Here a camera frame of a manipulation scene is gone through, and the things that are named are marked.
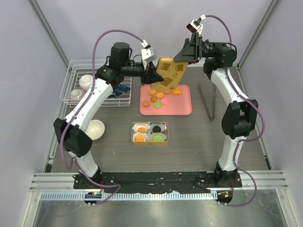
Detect green round cookie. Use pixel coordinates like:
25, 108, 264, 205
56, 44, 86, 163
153, 135, 163, 141
154, 102, 162, 109

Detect pink tray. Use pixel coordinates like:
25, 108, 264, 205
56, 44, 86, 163
139, 85, 192, 116

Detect orange cookie upper left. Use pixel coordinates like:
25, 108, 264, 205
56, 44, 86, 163
149, 90, 156, 96

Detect orange scalloped cookie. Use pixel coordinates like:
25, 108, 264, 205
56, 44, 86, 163
172, 89, 182, 96

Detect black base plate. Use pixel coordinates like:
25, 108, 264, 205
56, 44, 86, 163
73, 171, 242, 194

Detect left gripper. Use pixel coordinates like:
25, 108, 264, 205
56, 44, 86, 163
121, 60, 164, 86

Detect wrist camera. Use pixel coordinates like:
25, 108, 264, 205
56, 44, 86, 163
141, 40, 157, 63
186, 15, 206, 37

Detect metal tongs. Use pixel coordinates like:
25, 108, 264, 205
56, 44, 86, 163
198, 82, 216, 122

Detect orange round cookie middle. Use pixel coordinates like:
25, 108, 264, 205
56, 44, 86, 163
156, 92, 164, 99

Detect orange swirl cookie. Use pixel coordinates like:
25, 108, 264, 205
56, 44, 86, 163
137, 127, 146, 133
150, 96, 157, 103

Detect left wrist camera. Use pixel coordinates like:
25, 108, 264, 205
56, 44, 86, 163
141, 40, 157, 63

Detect gold cookie tin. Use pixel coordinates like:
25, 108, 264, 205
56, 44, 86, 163
131, 122, 169, 146

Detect white bowl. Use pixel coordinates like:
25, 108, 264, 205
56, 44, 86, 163
85, 120, 105, 141

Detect purple cable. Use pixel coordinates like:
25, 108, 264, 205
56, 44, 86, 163
203, 15, 266, 207
60, 29, 147, 190

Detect orange round cookie left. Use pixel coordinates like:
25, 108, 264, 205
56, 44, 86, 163
143, 101, 150, 107

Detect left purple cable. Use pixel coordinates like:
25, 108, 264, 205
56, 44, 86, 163
60, 29, 147, 190

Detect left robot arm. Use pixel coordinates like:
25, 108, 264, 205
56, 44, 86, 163
53, 41, 164, 189

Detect pink cup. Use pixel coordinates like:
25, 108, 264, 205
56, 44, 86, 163
69, 88, 86, 106

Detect white wire dish rack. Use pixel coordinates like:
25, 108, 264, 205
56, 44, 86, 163
59, 60, 132, 108

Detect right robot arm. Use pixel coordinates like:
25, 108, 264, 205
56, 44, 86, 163
174, 32, 258, 187

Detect silver tin lid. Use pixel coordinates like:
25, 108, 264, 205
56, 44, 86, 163
150, 58, 188, 92

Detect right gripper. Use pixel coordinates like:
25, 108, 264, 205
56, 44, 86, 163
169, 33, 226, 66

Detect black round cookie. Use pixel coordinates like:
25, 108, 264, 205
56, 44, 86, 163
152, 126, 161, 133

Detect pink round cookie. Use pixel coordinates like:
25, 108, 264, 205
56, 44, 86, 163
160, 98, 168, 105

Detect blue patterned plate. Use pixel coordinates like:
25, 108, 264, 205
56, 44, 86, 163
108, 84, 131, 98

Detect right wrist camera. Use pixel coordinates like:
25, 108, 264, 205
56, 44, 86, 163
186, 15, 206, 37

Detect large orange round cookie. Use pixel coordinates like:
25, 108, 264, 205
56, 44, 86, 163
134, 134, 145, 142

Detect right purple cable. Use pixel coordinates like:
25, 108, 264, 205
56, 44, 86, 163
203, 15, 266, 207

